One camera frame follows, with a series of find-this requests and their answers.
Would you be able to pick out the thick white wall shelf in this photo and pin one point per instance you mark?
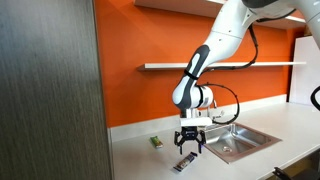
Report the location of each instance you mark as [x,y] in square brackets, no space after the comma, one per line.
[186,6]

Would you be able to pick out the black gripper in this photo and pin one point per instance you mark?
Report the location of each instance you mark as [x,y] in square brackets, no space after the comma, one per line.
[189,133]

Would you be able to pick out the white side panel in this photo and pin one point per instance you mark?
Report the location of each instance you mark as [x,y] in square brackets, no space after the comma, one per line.
[306,73]

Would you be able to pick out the dark wood cabinet panel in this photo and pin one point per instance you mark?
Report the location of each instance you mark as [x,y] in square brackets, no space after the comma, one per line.
[50,90]

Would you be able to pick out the green snack bar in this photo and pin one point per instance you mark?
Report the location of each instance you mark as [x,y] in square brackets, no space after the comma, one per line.
[156,142]

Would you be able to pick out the thin white wall shelf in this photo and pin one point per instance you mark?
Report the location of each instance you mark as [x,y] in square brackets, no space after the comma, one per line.
[160,66]

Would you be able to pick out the blue nut chocolate bar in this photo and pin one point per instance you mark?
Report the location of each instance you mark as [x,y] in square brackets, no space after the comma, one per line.
[185,162]

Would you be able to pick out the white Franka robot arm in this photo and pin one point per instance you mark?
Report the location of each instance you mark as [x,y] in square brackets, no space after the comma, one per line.
[226,36]

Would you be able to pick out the white backsplash strip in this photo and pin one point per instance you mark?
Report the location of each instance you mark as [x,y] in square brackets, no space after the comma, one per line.
[143,128]

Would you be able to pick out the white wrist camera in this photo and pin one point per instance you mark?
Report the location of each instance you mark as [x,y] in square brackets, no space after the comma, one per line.
[196,121]

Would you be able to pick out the chrome faucet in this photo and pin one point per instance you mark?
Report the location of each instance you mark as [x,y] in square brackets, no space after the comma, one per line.
[219,115]

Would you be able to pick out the stainless steel sink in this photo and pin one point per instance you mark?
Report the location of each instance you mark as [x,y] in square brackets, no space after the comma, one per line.
[246,140]

